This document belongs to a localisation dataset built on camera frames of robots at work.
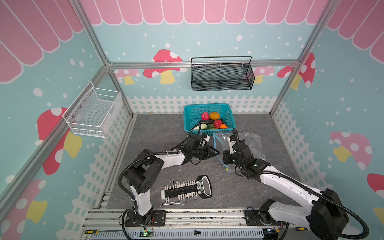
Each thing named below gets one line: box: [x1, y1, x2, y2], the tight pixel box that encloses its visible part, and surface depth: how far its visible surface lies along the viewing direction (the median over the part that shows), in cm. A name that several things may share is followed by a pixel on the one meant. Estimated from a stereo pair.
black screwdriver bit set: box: [160, 174, 213, 207], surface depth 84 cm
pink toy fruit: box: [201, 112, 210, 121], surface depth 115 cm
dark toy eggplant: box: [199, 119, 215, 125], surface depth 112 cm
